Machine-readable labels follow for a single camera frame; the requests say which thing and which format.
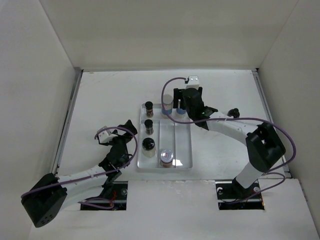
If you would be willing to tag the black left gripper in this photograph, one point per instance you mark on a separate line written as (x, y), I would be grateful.
(126, 136)

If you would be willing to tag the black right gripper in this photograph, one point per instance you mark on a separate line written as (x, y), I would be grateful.
(178, 95)

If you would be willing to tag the blue label sago jar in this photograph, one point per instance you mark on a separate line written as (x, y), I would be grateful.
(180, 113)

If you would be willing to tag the silver lid beige jar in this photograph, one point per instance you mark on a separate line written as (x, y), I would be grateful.
(167, 105)

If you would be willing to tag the black knob cap grinder bottle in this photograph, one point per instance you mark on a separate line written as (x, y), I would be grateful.
(148, 147)

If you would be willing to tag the small black cap spice bottle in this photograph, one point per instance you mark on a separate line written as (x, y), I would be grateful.
(149, 109)

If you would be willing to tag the white lid orange label jar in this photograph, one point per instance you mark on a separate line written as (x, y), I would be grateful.
(166, 158)

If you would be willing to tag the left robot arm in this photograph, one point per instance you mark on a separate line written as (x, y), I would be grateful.
(52, 193)

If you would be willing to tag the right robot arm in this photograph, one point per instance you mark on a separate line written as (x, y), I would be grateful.
(264, 147)

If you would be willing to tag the white plastic organizer tray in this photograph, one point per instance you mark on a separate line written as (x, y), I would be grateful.
(168, 136)

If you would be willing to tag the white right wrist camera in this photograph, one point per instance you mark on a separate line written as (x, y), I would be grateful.
(192, 82)

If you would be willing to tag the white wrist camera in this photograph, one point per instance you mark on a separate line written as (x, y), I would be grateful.
(192, 82)
(104, 136)

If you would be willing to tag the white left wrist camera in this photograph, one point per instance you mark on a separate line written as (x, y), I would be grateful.
(104, 136)

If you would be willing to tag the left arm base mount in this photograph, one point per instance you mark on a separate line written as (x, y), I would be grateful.
(112, 198)

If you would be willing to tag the aluminium table edge rail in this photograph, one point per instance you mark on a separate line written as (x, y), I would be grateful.
(58, 149)

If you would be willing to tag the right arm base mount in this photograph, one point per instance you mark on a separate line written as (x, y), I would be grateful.
(230, 197)

